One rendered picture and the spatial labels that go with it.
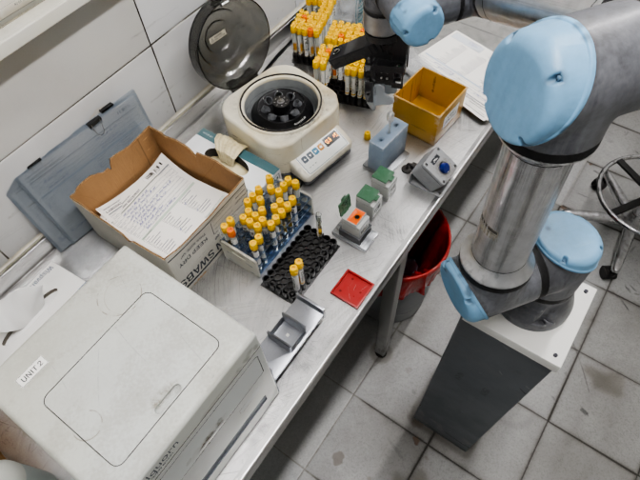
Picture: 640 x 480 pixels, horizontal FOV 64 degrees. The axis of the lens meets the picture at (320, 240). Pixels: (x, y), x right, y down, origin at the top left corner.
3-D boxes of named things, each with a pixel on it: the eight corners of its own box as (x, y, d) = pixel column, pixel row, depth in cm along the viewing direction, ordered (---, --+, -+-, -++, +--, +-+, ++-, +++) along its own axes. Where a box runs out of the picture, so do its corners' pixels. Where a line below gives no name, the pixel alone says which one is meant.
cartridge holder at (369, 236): (365, 253, 114) (366, 245, 111) (331, 234, 117) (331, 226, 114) (378, 236, 116) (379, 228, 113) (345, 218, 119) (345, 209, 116)
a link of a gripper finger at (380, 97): (391, 121, 114) (393, 89, 106) (366, 118, 115) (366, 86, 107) (394, 111, 115) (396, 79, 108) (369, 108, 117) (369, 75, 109)
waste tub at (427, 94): (433, 147, 129) (439, 118, 121) (390, 124, 134) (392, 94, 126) (461, 116, 135) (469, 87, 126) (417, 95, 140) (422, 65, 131)
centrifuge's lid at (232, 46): (185, 20, 108) (163, 10, 112) (219, 115, 127) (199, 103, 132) (260, -25, 115) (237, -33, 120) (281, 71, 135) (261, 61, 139)
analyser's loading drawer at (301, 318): (262, 401, 95) (258, 393, 91) (235, 381, 98) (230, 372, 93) (325, 316, 104) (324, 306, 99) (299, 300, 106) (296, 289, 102)
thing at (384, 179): (387, 202, 121) (389, 185, 115) (370, 193, 122) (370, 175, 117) (395, 190, 123) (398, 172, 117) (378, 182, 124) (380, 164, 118)
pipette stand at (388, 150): (385, 180, 124) (388, 152, 116) (362, 166, 127) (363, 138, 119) (409, 155, 128) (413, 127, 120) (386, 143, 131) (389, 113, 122)
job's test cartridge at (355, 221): (358, 243, 114) (359, 228, 108) (341, 233, 115) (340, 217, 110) (369, 230, 115) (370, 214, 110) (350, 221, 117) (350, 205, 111)
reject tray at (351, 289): (357, 310, 107) (357, 308, 106) (330, 293, 109) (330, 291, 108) (374, 285, 109) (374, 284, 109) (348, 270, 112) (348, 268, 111)
